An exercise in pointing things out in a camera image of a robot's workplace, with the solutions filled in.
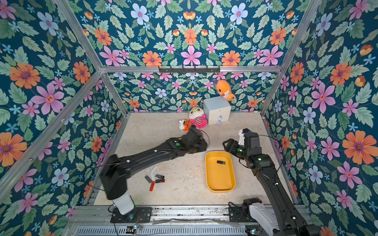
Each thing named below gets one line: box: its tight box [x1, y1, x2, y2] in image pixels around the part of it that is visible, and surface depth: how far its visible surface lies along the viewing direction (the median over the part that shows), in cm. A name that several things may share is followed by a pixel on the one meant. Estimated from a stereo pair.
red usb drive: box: [149, 180, 156, 192], surface depth 85 cm
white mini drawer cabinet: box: [203, 95, 232, 126], surface depth 107 cm
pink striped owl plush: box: [189, 114, 208, 129], surface depth 110 cm
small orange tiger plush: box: [183, 119, 192, 132], surface depth 109 cm
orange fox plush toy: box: [215, 79, 236, 102], surface depth 98 cm
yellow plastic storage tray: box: [205, 150, 236, 193], surface depth 90 cm
